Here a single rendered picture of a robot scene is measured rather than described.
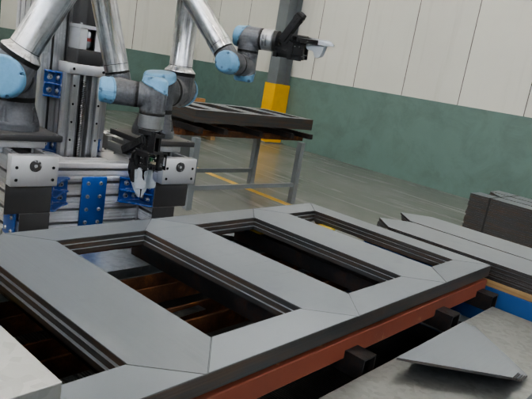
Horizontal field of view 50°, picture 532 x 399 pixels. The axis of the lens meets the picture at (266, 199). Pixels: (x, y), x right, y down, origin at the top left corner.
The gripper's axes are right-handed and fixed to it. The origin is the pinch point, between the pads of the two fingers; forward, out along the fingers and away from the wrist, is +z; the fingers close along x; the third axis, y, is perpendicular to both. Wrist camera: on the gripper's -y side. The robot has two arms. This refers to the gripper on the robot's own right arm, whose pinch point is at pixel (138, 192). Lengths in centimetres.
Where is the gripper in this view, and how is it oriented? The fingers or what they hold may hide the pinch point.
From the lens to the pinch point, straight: 180.4
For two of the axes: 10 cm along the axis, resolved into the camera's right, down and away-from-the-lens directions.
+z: -1.6, 9.6, 2.2
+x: 6.6, -0.6, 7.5
